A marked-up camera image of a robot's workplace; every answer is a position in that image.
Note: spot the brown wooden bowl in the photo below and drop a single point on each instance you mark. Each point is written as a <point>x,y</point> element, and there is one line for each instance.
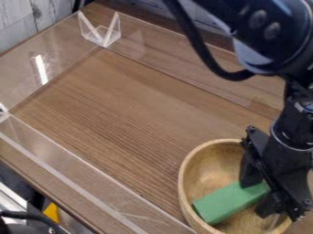
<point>209,168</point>

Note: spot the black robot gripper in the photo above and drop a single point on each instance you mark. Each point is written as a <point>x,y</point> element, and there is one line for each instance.
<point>281,166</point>

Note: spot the clear acrylic corner bracket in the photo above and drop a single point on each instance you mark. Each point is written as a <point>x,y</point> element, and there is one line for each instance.
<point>103,36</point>

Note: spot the yellow object under table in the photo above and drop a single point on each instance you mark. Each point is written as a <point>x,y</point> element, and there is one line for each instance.
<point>51,212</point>

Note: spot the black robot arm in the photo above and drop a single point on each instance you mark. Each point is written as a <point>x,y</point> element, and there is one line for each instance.
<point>273,43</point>

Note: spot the green rectangular block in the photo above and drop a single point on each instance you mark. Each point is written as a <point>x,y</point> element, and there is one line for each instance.
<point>221,204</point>

